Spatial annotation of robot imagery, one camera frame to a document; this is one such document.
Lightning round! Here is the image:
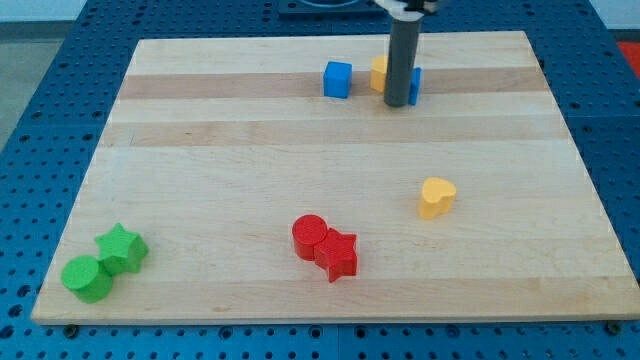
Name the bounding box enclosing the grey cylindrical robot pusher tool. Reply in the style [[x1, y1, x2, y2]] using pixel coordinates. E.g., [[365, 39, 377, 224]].
[[384, 11, 423, 108]]

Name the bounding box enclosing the light wooden board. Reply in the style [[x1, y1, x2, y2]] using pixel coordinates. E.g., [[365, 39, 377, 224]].
[[32, 31, 639, 326]]

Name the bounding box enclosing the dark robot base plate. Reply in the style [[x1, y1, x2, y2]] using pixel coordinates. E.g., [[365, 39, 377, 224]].
[[276, 0, 386, 18]]

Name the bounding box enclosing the red star block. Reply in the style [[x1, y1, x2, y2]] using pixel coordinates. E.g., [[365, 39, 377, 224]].
[[314, 228, 358, 283]]

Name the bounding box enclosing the yellow hexagon block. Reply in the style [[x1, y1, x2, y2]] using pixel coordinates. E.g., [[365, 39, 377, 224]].
[[369, 55, 388, 93]]

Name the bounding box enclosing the yellow heart block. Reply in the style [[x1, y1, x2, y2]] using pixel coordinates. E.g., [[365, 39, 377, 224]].
[[417, 177, 457, 220]]

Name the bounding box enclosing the blue cube block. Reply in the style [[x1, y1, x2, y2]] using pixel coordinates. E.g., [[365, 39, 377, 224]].
[[323, 61, 352, 99]]

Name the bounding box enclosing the red cylinder block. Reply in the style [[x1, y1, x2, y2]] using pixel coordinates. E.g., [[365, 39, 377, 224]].
[[291, 214, 328, 261]]

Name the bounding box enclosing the green star block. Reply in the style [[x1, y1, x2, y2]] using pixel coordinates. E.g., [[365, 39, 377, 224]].
[[95, 223, 149, 276]]

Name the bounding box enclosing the green cylinder block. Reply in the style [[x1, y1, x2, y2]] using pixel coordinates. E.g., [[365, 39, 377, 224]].
[[61, 255, 113, 304]]

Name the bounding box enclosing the blue block behind tool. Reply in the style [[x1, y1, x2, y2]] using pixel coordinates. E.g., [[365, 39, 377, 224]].
[[408, 67, 422, 106]]

